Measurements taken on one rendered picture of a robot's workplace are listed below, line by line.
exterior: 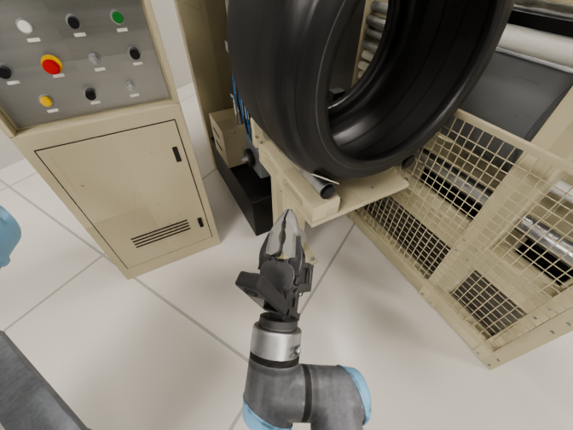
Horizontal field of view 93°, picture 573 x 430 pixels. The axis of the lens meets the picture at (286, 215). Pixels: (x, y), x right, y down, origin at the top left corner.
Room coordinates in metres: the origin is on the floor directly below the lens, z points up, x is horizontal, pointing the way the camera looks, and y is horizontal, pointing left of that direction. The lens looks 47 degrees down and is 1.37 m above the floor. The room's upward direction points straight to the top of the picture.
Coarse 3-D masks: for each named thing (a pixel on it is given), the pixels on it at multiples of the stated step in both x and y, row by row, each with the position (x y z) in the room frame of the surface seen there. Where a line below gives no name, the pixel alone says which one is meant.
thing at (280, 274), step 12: (264, 264) 0.27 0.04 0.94; (276, 264) 0.27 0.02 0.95; (288, 264) 0.26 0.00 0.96; (312, 264) 0.29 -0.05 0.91; (264, 276) 0.26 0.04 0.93; (276, 276) 0.25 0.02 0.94; (288, 276) 0.24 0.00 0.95; (300, 276) 0.26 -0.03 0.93; (312, 276) 0.28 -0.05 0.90; (276, 288) 0.23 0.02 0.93; (288, 288) 0.23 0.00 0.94; (300, 288) 0.24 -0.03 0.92; (288, 300) 0.22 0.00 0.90; (264, 312) 0.22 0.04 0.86; (288, 312) 0.21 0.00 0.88; (264, 324) 0.18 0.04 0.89; (276, 324) 0.18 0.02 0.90; (288, 324) 0.18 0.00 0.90
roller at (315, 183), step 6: (300, 168) 0.61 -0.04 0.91; (300, 174) 0.60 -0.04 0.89; (306, 174) 0.58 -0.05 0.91; (306, 180) 0.57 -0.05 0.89; (312, 180) 0.55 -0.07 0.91; (318, 180) 0.54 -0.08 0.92; (324, 180) 0.54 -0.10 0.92; (312, 186) 0.54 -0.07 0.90; (318, 186) 0.53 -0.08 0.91; (324, 186) 0.52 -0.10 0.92; (330, 186) 0.52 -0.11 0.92; (318, 192) 0.52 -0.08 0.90; (324, 192) 0.51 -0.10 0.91; (330, 192) 0.52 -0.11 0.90; (324, 198) 0.51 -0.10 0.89
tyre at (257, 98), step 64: (256, 0) 0.54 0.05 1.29; (320, 0) 0.46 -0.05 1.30; (448, 0) 0.84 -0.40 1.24; (512, 0) 0.66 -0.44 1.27; (256, 64) 0.50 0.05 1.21; (320, 64) 0.46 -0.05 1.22; (384, 64) 0.89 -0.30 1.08; (448, 64) 0.78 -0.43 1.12; (320, 128) 0.46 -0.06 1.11; (384, 128) 0.76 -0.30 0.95
